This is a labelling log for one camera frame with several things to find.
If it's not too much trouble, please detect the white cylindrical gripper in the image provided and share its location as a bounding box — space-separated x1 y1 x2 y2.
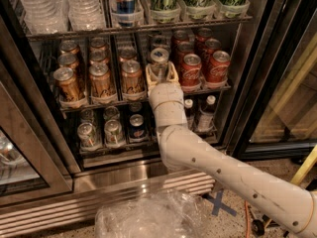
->
146 61 184 111

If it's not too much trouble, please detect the silver redbull can front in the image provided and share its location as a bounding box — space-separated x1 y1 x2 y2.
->
151 48 169 82

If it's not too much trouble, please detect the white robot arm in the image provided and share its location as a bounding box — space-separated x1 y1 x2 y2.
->
149 62 317 238

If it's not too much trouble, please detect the gold can front right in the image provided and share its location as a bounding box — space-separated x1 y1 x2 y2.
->
121 60 145 94

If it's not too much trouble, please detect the gold can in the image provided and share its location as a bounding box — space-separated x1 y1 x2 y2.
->
89 51 110 64
121 60 145 94
89 63 115 98
119 47 138 63
89 37 109 52
59 40 80 55
53 67 84 102
57 53 79 72

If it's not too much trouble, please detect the red coke can front left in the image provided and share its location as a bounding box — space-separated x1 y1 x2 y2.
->
180 54 202 86

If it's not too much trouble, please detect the red coke can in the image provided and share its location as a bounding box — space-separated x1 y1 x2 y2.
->
201 38 221 69
174 42 194 70
206 51 231 83
194 28 212 50
180 54 202 86
171 30 189 49

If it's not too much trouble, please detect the red coke can middle left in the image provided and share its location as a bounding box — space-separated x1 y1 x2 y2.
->
174 42 194 70

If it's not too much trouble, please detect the silver redbull can behind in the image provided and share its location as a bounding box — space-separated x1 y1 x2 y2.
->
151 35 171 53

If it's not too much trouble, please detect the pepsi can behind left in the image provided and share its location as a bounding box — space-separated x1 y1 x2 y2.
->
129 102 143 114

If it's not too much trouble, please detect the red coke can back left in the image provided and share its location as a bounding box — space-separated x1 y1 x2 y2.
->
171 30 189 49

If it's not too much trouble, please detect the red coke can front right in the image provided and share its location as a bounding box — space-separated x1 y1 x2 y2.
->
206 51 231 83

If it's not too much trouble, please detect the blue pepsi can front left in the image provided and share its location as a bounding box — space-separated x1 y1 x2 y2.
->
129 114 147 140

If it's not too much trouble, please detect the red coke can middle right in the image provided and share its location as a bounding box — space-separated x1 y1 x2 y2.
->
201 38 221 69

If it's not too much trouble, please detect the red coke can back right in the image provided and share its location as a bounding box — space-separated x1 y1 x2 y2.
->
194 28 212 50

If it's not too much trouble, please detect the gold can front middle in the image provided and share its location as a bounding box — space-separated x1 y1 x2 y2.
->
89 63 115 98

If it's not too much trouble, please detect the gold can back middle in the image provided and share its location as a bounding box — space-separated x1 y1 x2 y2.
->
89 37 109 52

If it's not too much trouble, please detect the white green can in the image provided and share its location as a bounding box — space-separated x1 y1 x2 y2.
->
104 119 124 145
77 122 97 147

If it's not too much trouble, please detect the can behind bottom left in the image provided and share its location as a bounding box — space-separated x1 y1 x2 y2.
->
79 109 97 125

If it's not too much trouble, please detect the blue silver redbull can top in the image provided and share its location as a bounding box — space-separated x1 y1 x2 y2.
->
110 0 137 27

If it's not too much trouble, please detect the white green can bottom left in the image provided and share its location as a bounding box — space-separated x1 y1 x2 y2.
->
77 122 97 147

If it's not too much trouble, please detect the gold can front left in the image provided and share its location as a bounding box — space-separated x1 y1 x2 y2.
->
53 67 84 102

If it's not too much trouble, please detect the stainless steel fridge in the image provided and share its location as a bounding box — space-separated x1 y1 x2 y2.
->
0 0 291 238

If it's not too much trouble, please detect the gold can back left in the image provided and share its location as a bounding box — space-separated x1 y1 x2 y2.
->
59 40 80 55

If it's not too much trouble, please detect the fridge glass door right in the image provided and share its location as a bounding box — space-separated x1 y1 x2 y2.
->
227 0 317 164

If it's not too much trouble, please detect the fridge glass door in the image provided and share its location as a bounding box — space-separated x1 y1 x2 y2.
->
0 61 73 207
227 0 317 164

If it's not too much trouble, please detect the fridge glass door left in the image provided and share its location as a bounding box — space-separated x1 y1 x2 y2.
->
0 61 73 207

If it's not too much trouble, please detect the dark bottle white cap left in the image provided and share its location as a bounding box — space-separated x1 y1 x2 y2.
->
184 99 194 130

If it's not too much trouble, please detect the dark bottle white cap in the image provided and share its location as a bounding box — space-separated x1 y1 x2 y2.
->
196 95 216 132
184 99 194 130

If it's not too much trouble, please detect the dark bottle white cap right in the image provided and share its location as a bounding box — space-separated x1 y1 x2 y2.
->
196 95 216 132

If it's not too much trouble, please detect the clear water bottle right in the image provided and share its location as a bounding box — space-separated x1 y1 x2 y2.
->
67 0 106 31

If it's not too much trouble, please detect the clear water bottle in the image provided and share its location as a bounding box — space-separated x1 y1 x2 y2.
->
67 0 106 31
20 0 68 35

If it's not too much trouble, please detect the clear plastic wrap bundle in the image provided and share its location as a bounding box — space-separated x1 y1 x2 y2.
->
95 190 208 238

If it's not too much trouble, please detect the blue tape cross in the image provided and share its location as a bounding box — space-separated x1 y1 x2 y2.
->
203 190 237 216

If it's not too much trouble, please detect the clear water bottle left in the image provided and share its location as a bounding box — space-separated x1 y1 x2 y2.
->
20 0 68 35

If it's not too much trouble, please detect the yellow black stand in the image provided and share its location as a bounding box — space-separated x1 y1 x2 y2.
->
251 145 317 236

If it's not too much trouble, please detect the orange cable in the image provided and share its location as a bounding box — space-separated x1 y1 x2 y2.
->
243 200 252 238

